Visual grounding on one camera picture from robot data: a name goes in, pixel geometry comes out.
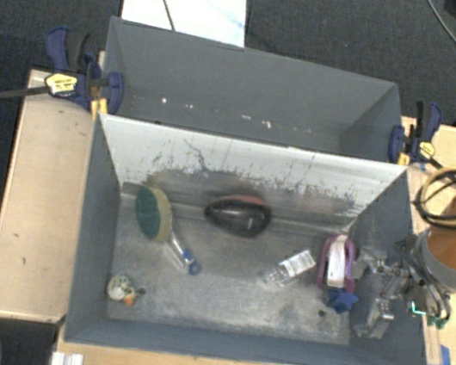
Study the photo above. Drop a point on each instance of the pale wood flat board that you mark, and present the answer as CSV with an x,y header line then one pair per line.
x,y
39,209

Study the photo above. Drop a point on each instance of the blue star-shaped toy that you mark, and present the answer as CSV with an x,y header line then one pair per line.
x,y
342,300

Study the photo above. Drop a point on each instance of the clear plastic bottle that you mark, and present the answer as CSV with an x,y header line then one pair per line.
x,y
289,269

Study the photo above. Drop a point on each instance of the grey metal bin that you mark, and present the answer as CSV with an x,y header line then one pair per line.
x,y
213,288

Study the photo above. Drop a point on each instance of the white and orange toy animal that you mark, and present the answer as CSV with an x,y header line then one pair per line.
x,y
120,287

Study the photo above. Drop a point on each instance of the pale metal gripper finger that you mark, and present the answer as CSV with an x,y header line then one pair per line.
x,y
371,261
376,319

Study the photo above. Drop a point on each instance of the green yellow sponge dish wand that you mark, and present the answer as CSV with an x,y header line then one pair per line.
x,y
153,212

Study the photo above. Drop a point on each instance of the black and red computer mouse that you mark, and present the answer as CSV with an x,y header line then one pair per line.
x,y
234,220

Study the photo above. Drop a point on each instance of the purple and white tape dispenser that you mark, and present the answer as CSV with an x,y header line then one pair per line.
x,y
338,262

